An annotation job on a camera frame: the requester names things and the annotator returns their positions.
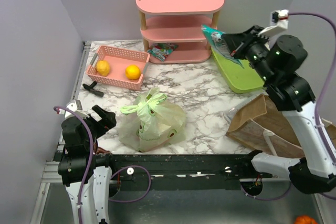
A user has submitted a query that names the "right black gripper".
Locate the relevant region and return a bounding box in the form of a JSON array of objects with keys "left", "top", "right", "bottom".
[{"left": 222, "top": 24, "right": 275, "bottom": 83}]

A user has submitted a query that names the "avocado print plastic bag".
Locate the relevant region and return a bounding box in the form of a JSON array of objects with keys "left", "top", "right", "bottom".
[{"left": 118, "top": 88, "right": 186, "bottom": 153}]

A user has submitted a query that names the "brown paper bag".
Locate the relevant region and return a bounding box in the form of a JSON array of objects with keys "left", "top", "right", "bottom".
[{"left": 226, "top": 94, "right": 336, "bottom": 159}]

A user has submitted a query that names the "cherry mint candy packet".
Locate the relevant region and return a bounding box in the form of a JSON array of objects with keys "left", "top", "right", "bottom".
[{"left": 147, "top": 43, "right": 178, "bottom": 62}]

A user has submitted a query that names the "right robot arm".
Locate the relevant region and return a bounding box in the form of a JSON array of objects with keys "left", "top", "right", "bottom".
[{"left": 202, "top": 26, "right": 335, "bottom": 194}]

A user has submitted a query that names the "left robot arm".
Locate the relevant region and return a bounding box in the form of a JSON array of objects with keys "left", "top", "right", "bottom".
[{"left": 56, "top": 100, "right": 117, "bottom": 223}]

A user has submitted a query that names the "green plastic tray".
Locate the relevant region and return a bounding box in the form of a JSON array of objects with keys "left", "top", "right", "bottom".
[{"left": 212, "top": 49, "right": 264, "bottom": 94}]

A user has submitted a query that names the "yellow lemon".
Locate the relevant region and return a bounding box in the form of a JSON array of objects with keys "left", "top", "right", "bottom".
[{"left": 96, "top": 60, "right": 111, "bottom": 77}]

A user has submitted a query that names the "orange fruit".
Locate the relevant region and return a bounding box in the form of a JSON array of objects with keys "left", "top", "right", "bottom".
[{"left": 125, "top": 65, "right": 141, "bottom": 80}]

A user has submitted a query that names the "pink perforated basket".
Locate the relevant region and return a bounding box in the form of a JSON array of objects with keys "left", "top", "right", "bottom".
[{"left": 86, "top": 45, "right": 150, "bottom": 90}]

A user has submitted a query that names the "pink three-tier shelf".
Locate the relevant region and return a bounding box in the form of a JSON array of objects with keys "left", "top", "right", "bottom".
[{"left": 135, "top": 0, "right": 225, "bottom": 64}]

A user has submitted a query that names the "clear plastic container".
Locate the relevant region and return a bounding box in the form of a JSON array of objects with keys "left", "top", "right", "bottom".
[{"left": 224, "top": 105, "right": 243, "bottom": 124}]

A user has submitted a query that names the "orange pumpkin toy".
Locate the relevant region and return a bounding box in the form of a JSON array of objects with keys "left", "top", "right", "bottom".
[{"left": 294, "top": 215, "right": 318, "bottom": 224}]

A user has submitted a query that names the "black T-handle tool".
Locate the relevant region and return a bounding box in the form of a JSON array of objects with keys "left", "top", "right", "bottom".
[{"left": 82, "top": 81, "right": 104, "bottom": 98}]

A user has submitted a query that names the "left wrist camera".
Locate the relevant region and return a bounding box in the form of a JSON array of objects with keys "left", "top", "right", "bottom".
[{"left": 66, "top": 99, "right": 88, "bottom": 119}]

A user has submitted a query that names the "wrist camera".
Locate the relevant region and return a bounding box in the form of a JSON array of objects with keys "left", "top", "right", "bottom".
[
  {"left": 258, "top": 9, "right": 289, "bottom": 38},
  {"left": 66, "top": 99, "right": 88, "bottom": 119}
]

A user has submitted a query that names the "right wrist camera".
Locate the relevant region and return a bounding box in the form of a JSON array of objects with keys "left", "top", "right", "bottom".
[{"left": 258, "top": 9, "right": 289, "bottom": 38}]

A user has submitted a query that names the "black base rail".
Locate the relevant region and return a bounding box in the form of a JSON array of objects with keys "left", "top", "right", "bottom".
[{"left": 52, "top": 153, "right": 274, "bottom": 191}]

